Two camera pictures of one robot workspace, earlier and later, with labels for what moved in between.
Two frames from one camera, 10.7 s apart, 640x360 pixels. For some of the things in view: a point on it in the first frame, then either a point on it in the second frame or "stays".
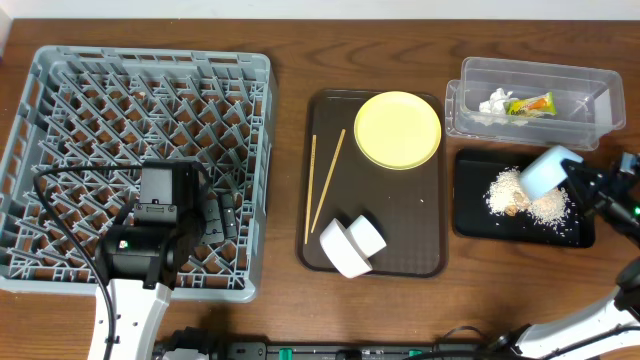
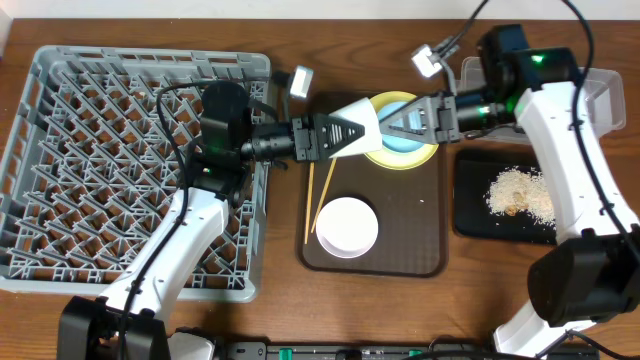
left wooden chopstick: x=310 y=189 stays
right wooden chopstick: x=328 y=181 stays
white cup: x=366 y=235 → x=360 y=113
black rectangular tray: x=475 y=170 stays
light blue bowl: x=544 y=173 → x=392 y=142
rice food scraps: x=507 y=195 stays
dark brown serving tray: x=338 y=180 stays
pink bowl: x=343 y=251 → x=347 y=227
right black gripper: x=609 y=190 → x=437 y=111
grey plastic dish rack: x=118 y=107 stays
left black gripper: x=220 y=218 → x=304 y=138
